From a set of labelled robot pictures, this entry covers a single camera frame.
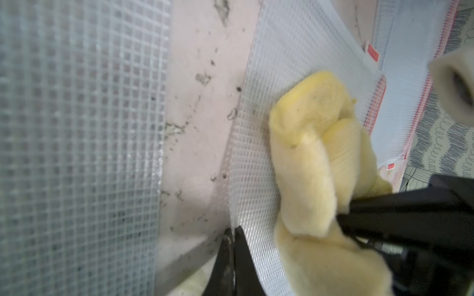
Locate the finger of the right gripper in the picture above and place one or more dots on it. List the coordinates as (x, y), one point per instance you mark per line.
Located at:
(435, 228)

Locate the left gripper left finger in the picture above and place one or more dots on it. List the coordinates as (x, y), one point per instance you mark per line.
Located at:
(221, 281)

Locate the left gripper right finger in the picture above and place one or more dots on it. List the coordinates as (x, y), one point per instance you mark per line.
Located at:
(246, 279)

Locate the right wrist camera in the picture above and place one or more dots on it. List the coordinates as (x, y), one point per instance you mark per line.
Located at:
(453, 81)

